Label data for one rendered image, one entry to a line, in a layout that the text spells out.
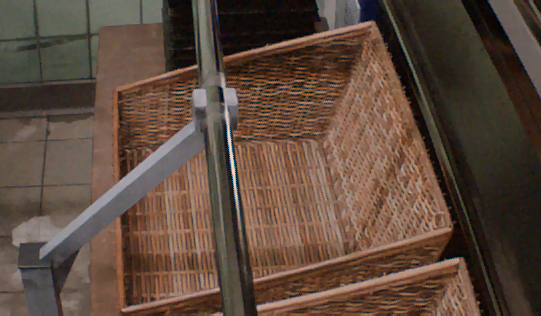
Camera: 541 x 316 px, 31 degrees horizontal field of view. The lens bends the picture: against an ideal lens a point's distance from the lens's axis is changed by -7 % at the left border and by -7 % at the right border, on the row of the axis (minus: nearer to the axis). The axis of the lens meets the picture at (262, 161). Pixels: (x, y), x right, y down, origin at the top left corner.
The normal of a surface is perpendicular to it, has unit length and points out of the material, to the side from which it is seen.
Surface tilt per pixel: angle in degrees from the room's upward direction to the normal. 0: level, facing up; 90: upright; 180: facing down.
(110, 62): 0
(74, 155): 0
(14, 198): 0
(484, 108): 70
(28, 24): 90
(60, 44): 90
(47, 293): 90
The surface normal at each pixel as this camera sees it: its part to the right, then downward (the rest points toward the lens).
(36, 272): 0.11, 0.63
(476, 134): -0.92, -0.22
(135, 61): 0.03, -0.77
